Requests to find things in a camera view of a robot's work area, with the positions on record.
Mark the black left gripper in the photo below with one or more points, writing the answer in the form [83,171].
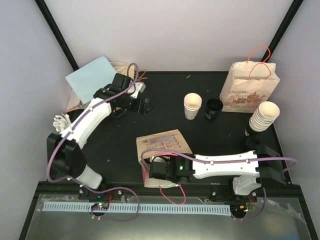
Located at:
[144,110]

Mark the cream paper bag pink sides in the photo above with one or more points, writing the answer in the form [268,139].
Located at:
[158,148]

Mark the small stack paper cups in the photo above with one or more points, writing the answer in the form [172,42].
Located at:
[192,104]

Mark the black lid stack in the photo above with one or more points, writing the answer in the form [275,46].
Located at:
[212,108]

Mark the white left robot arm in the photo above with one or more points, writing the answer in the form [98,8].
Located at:
[64,150]

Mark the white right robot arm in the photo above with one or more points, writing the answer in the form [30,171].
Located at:
[248,170]

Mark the brown kraft paper bag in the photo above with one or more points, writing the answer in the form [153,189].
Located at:
[123,68]

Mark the light blue paper bag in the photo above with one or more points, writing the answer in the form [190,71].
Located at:
[93,76]

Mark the patterned flat paper bag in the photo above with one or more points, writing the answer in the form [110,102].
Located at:
[74,103]

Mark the black lid stacks right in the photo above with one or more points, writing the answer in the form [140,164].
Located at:
[250,143]

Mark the Cream Bear printed paper bag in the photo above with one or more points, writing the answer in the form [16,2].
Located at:
[248,84]

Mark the tall stack paper cups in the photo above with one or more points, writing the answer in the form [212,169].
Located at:
[263,117]

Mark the light blue slotted cable duct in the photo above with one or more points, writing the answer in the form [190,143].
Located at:
[132,208]

